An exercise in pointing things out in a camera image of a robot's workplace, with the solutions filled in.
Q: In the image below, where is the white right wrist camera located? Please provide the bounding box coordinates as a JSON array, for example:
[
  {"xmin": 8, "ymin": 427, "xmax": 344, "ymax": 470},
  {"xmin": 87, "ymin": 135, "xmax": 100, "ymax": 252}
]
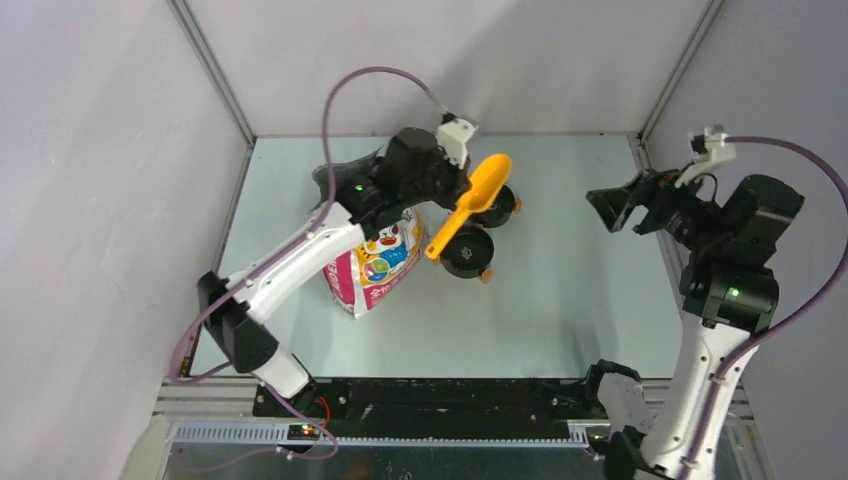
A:
[{"xmin": 674, "ymin": 124, "xmax": 737, "ymax": 188}]

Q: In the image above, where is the yellow plastic food scoop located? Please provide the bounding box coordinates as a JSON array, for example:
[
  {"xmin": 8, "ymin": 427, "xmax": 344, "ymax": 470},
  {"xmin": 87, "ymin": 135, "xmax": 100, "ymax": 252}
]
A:
[{"xmin": 425, "ymin": 153, "xmax": 513, "ymax": 260}]

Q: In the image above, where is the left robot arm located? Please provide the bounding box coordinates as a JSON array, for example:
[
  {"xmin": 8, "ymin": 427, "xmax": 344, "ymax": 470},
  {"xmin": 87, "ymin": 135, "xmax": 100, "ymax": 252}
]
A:
[{"xmin": 198, "ymin": 119, "xmax": 477, "ymax": 417}]

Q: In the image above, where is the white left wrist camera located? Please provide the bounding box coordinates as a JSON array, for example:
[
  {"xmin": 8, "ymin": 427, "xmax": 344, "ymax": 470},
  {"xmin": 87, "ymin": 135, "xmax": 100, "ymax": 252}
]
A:
[{"xmin": 435, "ymin": 112, "xmax": 479, "ymax": 170}]

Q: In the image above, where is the black bowl paw print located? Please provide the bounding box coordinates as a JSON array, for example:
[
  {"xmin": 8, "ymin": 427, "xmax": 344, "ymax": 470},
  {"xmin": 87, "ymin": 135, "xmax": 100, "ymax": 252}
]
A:
[{"xmin": 438, "ymin": 225, "xmax": 495, "ymax": 279}]

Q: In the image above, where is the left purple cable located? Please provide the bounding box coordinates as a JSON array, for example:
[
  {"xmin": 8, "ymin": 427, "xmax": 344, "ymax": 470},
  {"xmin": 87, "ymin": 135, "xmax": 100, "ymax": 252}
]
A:
[{"xmin": 168, "ymin": 66, "xmax": 452, "ymax": 462}]

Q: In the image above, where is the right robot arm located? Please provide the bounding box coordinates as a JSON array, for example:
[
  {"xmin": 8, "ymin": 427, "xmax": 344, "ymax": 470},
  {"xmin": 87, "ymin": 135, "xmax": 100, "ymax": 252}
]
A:
[{"xmin": 581, "ymin": 169, "xmax": 804, "ymax": 479}]

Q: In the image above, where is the purple cable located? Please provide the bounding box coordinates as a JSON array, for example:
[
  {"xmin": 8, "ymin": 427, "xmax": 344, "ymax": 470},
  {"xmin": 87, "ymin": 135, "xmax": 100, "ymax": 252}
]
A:
[
  {"xmin": 168, "ymin": 66, "xmax": 452, "ymax": 462},
  {"xmin": 675, "ymin": 135, "xmax": 848, "ymax": 480}
]

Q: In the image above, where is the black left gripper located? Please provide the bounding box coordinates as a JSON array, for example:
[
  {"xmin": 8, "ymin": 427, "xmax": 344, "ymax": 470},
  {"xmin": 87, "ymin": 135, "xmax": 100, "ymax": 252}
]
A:
[{"xmin": 401, "ymin": 143, "xmax": 472, "ymax": 212}]

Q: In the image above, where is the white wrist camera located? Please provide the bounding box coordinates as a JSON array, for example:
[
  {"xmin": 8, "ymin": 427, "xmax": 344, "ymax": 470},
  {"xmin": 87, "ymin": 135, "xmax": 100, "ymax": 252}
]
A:
[
  {"xmin": 435, "ymin": 112, "xmax": 479, "ymax": 170},
  {"xmin": 674, "ymin": 124, "xmax": 737, "ymax": 188}
]

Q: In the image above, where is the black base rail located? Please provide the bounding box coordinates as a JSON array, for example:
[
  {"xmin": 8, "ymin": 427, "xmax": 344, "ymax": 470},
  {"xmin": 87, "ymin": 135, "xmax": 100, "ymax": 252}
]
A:
[{"xmin": 289, "ymin": 377, "xmax": 607, "ymax": 438}]

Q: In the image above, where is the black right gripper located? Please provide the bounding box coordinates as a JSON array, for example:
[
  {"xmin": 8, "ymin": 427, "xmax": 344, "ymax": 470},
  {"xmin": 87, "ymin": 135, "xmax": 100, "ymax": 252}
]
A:
[{"xmin": 587, "ymin": 158, "xmax": 729, "ymax": 252}]

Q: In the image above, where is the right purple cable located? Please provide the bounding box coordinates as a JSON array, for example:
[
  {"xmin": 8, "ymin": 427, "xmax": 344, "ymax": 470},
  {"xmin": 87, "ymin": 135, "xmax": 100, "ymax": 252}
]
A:
[{"xmin": 675, "ymin": 135, "xmax": 848, "ymax": 480}]

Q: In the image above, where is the perforated metal strip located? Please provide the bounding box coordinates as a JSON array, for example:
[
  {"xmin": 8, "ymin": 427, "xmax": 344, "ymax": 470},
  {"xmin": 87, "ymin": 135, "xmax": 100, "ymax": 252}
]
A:
[{"xmin": 173, "ymin": 421, "xmax": 610, "ymax": 448}]

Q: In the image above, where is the cat food bag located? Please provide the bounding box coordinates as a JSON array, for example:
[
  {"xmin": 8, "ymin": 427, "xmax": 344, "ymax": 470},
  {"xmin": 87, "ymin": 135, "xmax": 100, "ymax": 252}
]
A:
[{"xmin": 323, "ymin": 207, "xmax": 427, "ymax": 318}]

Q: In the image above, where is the black bowl fishbone print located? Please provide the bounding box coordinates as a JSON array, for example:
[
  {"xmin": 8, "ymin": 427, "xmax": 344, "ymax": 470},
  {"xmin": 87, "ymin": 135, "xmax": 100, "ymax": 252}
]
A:
[{"xmin": 471, "ymin": 185, "xmax": 519, "ymax": 229}]

